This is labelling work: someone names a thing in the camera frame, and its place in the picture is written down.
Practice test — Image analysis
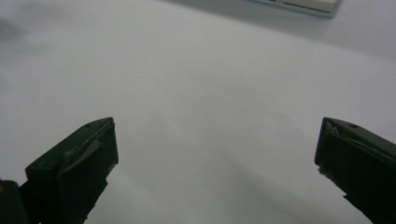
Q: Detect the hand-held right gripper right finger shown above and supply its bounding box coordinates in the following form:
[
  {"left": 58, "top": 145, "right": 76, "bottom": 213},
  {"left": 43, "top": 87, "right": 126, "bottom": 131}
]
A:
[{"left": 314, "top": 117, "right": 396, "bottom": 224}]

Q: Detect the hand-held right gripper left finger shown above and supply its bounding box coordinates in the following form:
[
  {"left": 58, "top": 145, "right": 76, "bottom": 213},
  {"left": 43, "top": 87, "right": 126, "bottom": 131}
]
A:
[{"left": 20, "top": 117, "right": 120, "bottom": 224}]

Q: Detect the white flat box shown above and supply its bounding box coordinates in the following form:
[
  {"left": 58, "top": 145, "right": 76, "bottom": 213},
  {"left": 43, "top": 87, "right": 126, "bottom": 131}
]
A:
[{"left": 248, "top": 0, "right": 344, "bottom": 19}]

